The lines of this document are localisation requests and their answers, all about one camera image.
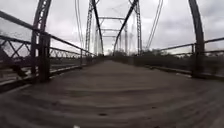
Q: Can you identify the metal lattice railing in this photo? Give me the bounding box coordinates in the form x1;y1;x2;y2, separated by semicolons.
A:
0;9;98;94

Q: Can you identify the brown wooden bridge deck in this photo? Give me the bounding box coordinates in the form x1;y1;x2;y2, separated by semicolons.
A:
0;59;224;128

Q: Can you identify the row of dark trees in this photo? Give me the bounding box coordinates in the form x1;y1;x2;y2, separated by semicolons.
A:
109;48;224;73

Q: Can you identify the steel bridge truss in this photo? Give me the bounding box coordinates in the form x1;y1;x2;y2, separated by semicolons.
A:
29;0;206;84

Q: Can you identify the metal bar railing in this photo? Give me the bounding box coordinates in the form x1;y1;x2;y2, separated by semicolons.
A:
143;36;224;80

